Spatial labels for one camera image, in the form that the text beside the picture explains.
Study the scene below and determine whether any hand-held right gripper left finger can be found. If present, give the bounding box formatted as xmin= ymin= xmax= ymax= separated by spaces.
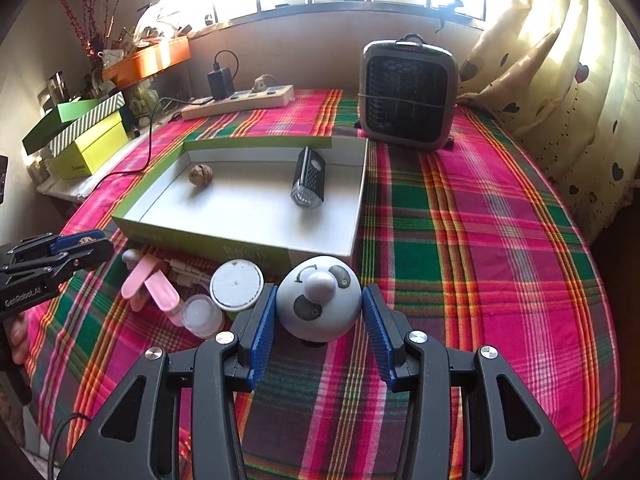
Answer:
xmin=56 ymin=284 xmax=279 ymax=480

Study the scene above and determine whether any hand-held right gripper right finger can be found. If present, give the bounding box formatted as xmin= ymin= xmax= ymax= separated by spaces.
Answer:
xmin=362 ymin=284 xmax=583 ymax=480

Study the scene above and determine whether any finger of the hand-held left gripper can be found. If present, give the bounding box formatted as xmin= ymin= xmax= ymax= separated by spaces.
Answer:
xmin=0 ymin=241 xmax=114 ymax=286
xmin=0 ymin=230 xmax=105 ymax=262

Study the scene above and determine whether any white round lidded jar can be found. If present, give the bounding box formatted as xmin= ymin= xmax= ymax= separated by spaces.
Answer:
xmin=209 ymin=258 xmax=264 ymax=312

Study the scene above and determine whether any small clear plastic jar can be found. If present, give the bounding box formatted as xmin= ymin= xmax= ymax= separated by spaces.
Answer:
xmin=181 ymin=296 xmax=224 ymax=339

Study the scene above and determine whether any grey dome toy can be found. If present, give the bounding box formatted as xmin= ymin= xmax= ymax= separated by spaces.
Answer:
xmin=276 ymin=255 xmax=363 ymax=345

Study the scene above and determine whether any pink plastic gadget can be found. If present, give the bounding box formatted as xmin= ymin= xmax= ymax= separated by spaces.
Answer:
xmin=121 ymin=249 xmax=182 ymax=326

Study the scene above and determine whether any green white cardboard box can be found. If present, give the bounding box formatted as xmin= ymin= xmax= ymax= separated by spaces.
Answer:
xmin=111 ymin=135 xmax=369 ymax=273

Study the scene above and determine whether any person's left hand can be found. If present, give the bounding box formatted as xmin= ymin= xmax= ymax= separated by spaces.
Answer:
xmin=10 ymin=309 xmax=32 ymax=364

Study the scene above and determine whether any white foam pad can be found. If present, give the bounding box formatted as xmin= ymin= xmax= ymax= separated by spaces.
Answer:
xmin=35 ymin=175 xmax=101 ymax=206

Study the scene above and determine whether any yellow green box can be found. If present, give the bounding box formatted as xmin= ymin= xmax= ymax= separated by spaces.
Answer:
xmin=52 ymin=112 xmax=132 ymax=178

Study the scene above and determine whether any dark green box lid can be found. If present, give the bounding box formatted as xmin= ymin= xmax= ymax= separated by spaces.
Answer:
xmin=21 ymin=99 xmax=103 ymax=156

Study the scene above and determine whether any plaid tablecloth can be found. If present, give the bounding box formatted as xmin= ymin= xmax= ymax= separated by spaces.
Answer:
xmin=25 ymin=87 xmax=621 ymax=480

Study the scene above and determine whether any glass jar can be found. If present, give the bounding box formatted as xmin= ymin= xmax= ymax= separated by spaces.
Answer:
xmin=47 ymin=72 xmax=68 ymax=103

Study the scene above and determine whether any orange tray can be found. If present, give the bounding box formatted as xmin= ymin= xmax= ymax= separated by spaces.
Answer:
xmin=101 ymin=36 xmax=192 ymax=86

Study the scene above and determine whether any beige power strip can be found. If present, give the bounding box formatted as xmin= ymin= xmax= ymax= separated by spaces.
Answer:
xmin=181 ymin=84 xmax=295 ymax=122

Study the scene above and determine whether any black power adapter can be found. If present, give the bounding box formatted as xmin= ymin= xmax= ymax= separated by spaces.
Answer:
xmin=207 ymin=62 xmax=236 ymax=101

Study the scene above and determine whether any crumpled plastic bag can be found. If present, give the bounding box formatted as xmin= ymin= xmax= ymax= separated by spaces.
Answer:
xmin=132 ymin=0 xmax=173 ymax=41

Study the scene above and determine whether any small space heater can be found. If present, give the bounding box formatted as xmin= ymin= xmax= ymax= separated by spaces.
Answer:
xmin=354 ymin=34 xmax=460 ymax=151

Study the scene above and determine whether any black window latch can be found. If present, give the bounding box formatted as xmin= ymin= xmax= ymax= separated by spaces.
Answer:
xmin=435 ymin=2 xmax=466 ymax=31

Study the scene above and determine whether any cream heart print curtain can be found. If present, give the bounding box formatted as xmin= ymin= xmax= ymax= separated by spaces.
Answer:
xmin=457 ymin=0 xmax=640 ymax=241

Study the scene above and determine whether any white cable bundle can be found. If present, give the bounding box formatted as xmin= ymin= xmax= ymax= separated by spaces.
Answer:
xmin=160 ymin=257 xmax=216 ymax=288

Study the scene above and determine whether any black cable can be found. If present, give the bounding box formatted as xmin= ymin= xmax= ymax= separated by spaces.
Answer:
xmin=87 ymin=49 xmax=242 ymax=183
xmin=47 ymin=412 xmax=93 ymax=480

